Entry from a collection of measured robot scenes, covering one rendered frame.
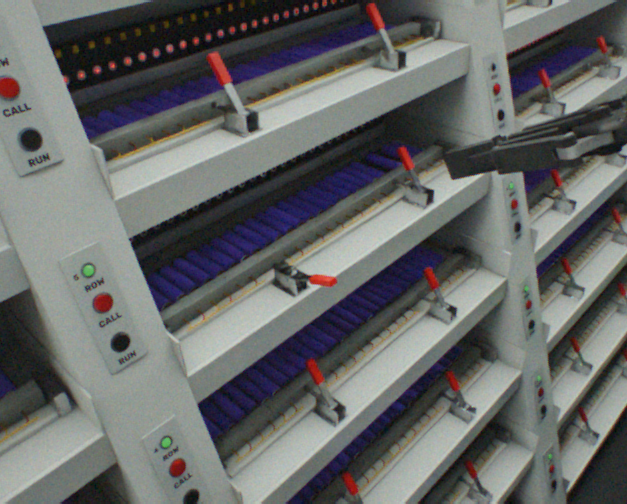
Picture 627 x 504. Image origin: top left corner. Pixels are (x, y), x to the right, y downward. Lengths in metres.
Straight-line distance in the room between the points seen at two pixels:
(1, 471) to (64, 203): 0.25
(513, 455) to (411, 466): 0.34
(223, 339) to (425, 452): 0.48
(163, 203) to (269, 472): 0.37
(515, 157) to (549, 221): 0.71
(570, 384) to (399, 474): 0.58
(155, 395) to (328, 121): 0.37
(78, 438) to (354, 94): 0.50
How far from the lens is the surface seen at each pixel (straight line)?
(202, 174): 0.62
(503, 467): 1.29
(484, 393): 1.14
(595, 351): 1.57
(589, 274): 1.48
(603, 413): 1.71
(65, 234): 0.56
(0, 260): 0.55
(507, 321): 1.15
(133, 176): 0.61
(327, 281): 0.67
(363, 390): 0.87
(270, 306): 0.71
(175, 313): 0.69
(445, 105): 1.02
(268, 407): 0.82
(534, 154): 0.55
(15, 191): 0.54
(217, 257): 0.77
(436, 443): 1.06
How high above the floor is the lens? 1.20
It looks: 21 degrees down
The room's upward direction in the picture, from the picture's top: 16 degrees counter-clockwise
